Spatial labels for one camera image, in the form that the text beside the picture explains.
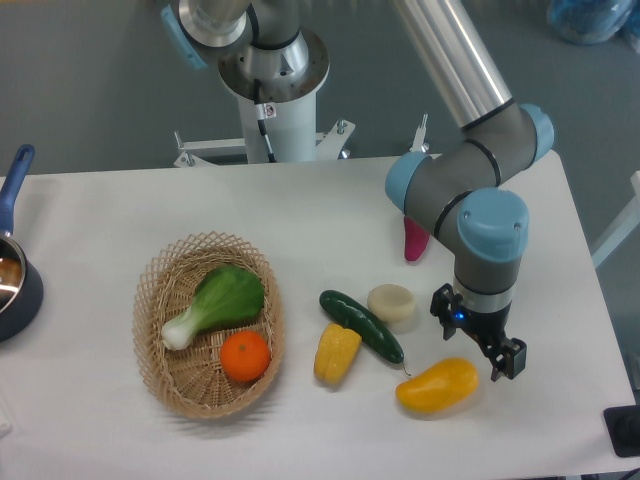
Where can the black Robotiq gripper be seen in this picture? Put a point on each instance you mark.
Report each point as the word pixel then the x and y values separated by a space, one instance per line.
pixel 507 355

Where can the yellow mango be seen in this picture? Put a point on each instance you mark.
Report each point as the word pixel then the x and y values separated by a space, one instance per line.
pixel 440 387

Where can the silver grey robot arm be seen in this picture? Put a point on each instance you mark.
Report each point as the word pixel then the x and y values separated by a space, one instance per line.
pixel 274 66

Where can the cream round cake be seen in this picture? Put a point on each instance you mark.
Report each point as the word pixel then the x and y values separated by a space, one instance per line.
pixel 391 303

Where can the dark green cucumber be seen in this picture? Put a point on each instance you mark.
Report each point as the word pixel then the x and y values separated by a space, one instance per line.
pixel 350 314

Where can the purple sweet potato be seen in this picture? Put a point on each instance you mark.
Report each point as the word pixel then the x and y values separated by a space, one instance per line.
pixel 416 240

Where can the yellow bell pepper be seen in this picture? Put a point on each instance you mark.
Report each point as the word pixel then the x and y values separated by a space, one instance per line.
pixel 335 354

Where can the black device at edge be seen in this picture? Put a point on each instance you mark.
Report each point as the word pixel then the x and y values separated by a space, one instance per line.
pixel 622 424

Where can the orange tangerine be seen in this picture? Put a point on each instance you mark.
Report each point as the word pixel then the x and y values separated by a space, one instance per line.
pixel 245 356

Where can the green bok choy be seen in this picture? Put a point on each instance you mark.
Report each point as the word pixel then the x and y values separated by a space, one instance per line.
pixel 227 297

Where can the woven wicker basket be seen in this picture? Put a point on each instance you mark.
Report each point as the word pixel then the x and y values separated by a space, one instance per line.
pixel 191 382

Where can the blue plastic bag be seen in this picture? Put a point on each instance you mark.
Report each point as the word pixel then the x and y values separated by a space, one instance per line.
pixel 588 22

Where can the blue saucepan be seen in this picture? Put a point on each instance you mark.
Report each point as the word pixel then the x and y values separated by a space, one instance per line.
pixel 22 288

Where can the white frame at right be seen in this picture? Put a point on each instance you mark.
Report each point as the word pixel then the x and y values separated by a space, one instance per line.
pixel 619 229

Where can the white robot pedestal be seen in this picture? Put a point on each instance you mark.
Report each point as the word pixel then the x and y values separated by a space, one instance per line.
pixel 272 133

